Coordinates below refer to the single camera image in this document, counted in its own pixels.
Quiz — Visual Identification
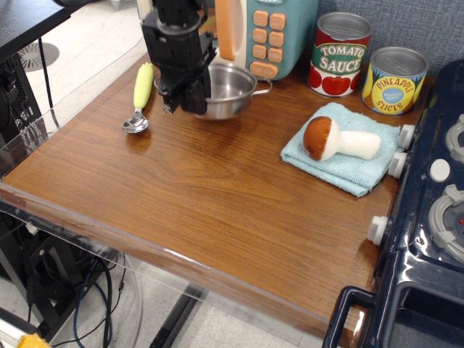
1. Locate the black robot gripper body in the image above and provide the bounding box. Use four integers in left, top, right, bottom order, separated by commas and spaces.
142, 17, 215, 95

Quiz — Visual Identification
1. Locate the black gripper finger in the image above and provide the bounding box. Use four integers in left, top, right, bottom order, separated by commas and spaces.
162, 81, 207, 115
199, 65, 211, 99

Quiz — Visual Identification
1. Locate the silver two-handled metal bowl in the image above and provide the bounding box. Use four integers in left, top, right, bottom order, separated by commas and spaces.
153, 62, 273, 121

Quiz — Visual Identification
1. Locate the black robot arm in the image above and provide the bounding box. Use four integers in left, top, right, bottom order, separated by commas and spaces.
141, 1, 216, 115

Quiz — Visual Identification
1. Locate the toy microwave cream and teal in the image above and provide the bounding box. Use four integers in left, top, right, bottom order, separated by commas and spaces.
136, 0, 320, 81

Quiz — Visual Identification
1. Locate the plush brown-capped mushroom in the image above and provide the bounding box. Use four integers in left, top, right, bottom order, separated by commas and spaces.
303, 116, 382, 161

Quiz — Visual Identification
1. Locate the tomato sauce can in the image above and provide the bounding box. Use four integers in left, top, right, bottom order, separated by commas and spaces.
307, 12, 373, 97

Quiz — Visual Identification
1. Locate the light blue folded cloth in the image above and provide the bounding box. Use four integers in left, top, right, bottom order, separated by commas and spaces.
281, 102, 402, 197

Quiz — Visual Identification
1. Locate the black desk at left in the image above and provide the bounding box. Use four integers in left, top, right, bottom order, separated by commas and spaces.
0, 0, 91, 153

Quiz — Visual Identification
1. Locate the clear acrylic table guard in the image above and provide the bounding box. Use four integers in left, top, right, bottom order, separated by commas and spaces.
1, 66, 331, 330

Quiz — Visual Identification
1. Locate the pineapple slices can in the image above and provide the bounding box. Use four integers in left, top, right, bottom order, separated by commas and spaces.
362, 46, 429, 116

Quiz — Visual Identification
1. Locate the black table leg base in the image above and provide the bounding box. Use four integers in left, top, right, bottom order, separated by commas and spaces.
149, 286, 206, 348

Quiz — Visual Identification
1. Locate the dark blue toy stove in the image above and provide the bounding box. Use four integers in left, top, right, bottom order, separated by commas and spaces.
323, 60, 463, 347

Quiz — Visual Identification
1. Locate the spoon with yellow-green handle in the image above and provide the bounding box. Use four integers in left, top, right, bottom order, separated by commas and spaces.
122, 62, 154, 133

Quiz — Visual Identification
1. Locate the black cable under table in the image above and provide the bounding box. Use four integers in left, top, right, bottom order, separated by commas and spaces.
52, 253, 127, 348

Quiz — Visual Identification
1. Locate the blue cable under table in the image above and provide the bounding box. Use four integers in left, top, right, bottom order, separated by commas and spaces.
73, 257, 113, 348

